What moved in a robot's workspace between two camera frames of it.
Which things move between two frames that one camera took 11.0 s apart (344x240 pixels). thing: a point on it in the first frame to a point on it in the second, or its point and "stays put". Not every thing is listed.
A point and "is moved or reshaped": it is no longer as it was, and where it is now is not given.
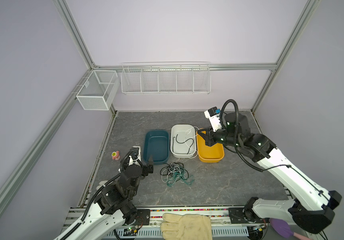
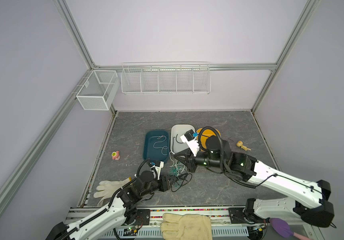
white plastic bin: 183,141 stays put
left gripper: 145,167 to 164,180
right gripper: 210,134 to 191,160
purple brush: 284,229 stays put
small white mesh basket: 98,90 stays put
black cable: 182,142 stays put
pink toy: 115,155 stays put
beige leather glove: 175,226 stays put
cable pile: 171,173 is moved or reshaped
